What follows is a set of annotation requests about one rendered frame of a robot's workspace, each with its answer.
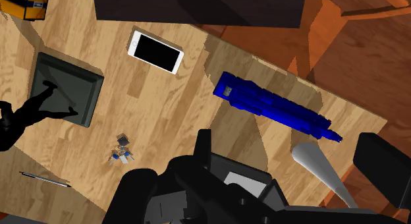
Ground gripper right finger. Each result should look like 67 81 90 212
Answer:
276 132 411 224

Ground black figure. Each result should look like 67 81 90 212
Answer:
0 80 80 152

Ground light wooden table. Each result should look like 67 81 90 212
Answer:
0 0 389 224

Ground bunch of keys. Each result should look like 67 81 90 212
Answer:
108 132 135 166

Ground dark grey square tray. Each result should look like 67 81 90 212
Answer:
29 51 105 128

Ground thin grey pen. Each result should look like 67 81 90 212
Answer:
19 171 72 188

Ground dark grey device pale screen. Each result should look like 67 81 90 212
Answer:
208 152 290 215

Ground white smartphone with black screen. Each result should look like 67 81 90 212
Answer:
127 30 185 75

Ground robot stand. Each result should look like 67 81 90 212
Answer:
93 0 308 29

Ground grey baseball bat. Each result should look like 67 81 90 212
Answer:
291 142 359 209

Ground blue long blocky object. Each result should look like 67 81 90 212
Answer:
212 71 344 144

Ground orange box with dark band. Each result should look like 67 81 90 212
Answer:
0 0 51 22

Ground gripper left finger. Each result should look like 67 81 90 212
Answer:
102 129 277 224

